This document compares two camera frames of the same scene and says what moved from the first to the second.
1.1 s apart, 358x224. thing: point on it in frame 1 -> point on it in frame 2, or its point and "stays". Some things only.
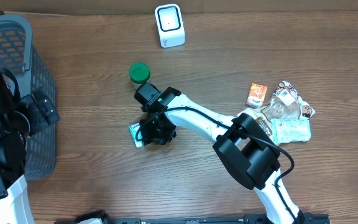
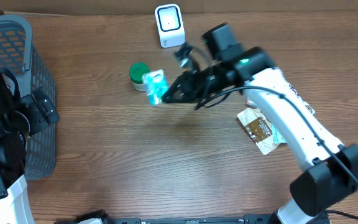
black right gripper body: [157, 132] -> [207, 83]
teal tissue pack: [133, 129] -> [155, 85]
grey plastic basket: [6, 41] stays
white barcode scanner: [170, 25] stays
